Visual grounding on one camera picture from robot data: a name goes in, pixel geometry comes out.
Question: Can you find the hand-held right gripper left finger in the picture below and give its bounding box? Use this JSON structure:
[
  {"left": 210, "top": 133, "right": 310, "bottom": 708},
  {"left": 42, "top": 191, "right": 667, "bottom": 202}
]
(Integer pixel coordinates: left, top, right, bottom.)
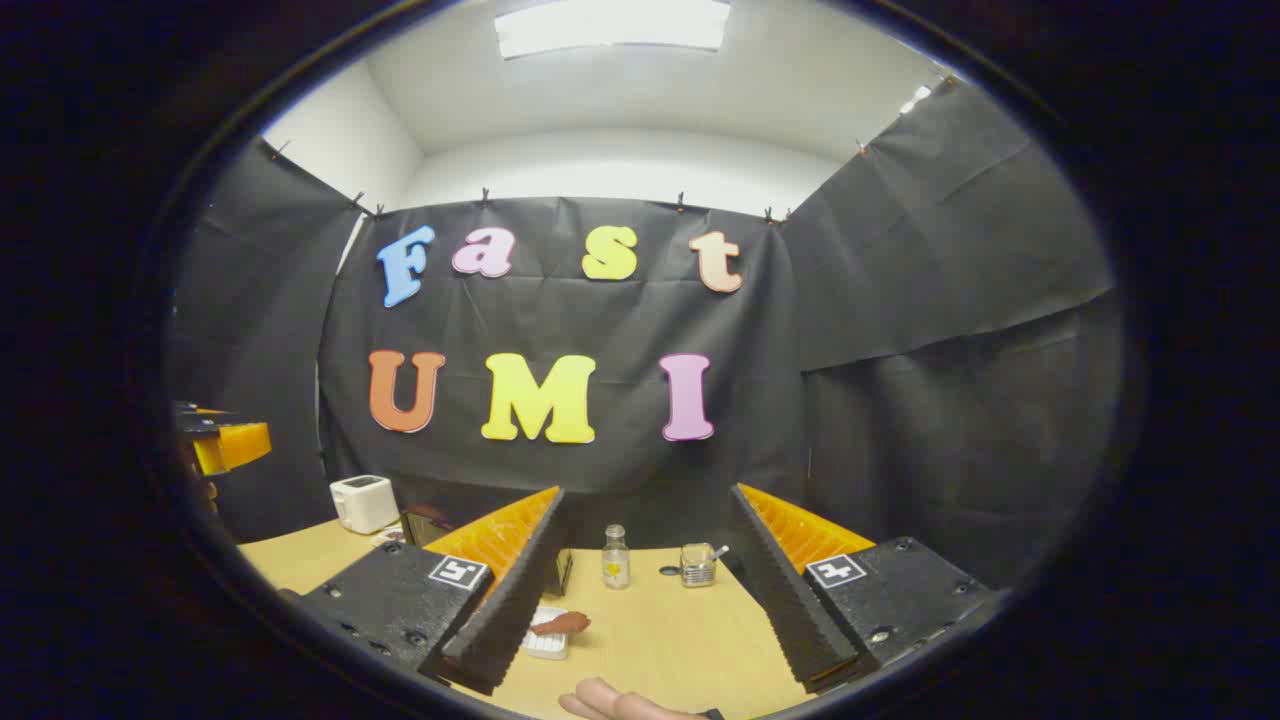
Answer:
[{"left": 298, "top": 486, "right": 573, "bottom": 697}]

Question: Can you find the clear bottle with yellow label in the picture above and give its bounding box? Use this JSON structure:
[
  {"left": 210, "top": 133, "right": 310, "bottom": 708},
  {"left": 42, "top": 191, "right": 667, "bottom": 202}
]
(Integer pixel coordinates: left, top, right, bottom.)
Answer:
[{"left": 602, "top": 524, "right": 631, "bottom": 590}]

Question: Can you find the white rectangular plate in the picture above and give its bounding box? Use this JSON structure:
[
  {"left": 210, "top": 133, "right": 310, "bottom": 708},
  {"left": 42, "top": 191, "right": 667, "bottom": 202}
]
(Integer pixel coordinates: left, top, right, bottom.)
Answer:
[{"left": 522, "top": 605, "right": 571, "bottom": 661}]

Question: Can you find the black electric oven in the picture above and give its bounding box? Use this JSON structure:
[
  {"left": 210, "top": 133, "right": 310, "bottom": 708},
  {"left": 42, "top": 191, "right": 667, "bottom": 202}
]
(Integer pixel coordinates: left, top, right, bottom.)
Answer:
[{"left": 400, "top": 478, "right": 576, "bottom": 598}]

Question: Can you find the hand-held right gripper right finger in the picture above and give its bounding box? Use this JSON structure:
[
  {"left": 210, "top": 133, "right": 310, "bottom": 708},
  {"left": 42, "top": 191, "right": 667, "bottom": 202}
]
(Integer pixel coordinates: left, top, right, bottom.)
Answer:
[{"left": 728, "top": 483, "right": 993, "bottom": 695}]

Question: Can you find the ceiling light panel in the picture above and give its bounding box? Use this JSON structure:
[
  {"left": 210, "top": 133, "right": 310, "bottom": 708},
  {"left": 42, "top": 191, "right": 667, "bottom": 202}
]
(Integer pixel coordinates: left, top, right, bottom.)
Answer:
[{"left": 494, "top": 0, "right": 732, "bottom": 60}]

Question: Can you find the white toaster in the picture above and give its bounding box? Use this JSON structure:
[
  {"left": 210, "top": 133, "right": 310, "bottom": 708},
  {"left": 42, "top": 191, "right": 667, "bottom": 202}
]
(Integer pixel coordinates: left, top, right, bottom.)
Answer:
[{"left": 329, "top": 474, "right": 401, "bottom": 535}]

